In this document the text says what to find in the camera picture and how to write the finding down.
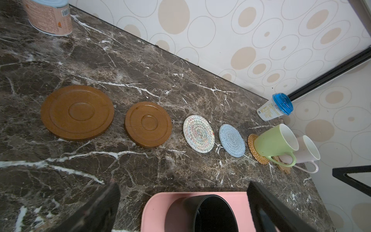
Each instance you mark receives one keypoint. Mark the multicolour woven coaster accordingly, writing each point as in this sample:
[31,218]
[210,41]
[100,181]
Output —
[198,134]

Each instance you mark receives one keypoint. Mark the brown wooden coaster front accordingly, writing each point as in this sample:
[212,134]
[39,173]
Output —
[148,124]

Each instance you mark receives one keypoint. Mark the cork paw coaster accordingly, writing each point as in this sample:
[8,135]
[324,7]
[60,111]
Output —
[286,170]

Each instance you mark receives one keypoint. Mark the rattan woven coaster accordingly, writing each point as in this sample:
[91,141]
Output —
[250,140]

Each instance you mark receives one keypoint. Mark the white cup blue lid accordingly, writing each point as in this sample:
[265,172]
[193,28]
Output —
[279,105]

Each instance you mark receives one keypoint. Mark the pink plastic tray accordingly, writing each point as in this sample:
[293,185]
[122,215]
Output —
[155,210]

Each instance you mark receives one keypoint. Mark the pink jar grey lid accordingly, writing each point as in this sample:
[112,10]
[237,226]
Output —
[51,17]

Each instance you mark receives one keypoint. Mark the brown wooden coaster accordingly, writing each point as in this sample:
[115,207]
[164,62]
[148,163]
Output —
[77,113]
[148,124]

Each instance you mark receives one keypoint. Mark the blue woven coaster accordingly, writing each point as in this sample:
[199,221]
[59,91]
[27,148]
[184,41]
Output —
[231,140]

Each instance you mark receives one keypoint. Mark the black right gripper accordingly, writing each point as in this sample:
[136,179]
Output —
[342,174]

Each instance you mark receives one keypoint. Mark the green mug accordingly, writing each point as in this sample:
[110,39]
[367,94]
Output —
[277,141]

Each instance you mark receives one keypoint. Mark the black mug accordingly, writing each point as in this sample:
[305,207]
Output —
[203,213]

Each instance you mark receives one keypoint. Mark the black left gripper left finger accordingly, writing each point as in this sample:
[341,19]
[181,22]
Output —
[97,215]

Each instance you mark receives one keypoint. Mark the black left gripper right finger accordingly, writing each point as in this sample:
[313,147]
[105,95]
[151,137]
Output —
[269,214]

